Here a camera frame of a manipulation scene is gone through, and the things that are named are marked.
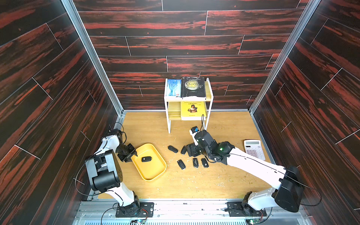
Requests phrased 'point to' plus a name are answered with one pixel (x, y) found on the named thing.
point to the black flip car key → (181, 164)
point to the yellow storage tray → (151, 170)
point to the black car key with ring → (205, 162)
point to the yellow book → (193, 110)
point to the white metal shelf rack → (173, 105)
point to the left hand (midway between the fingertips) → (136, 155)
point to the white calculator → (254, 147)
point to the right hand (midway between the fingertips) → (193, 143)
